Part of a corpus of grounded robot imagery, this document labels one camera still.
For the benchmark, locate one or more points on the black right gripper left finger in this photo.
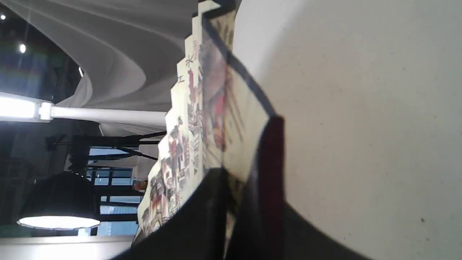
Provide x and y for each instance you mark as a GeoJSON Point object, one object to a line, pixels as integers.
{"type": "Point", "coordinates": [196, 232]}

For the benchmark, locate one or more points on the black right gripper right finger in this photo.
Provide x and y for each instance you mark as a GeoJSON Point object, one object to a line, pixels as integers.
{"type": "Point", "coordinates": [267, 228]}

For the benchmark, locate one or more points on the painted paper folding fan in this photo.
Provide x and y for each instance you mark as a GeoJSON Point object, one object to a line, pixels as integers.
{"type": "Point", "coordinates": [220, 118]}

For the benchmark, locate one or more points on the black ceiling pendant lamp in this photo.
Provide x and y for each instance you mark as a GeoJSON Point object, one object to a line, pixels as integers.
{"type": "Point", "coordinates": [65, 201]}

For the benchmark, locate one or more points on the white backdrop curtain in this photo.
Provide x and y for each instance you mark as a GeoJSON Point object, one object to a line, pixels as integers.
{"type": "Point", "coordinates": [127, 49]}

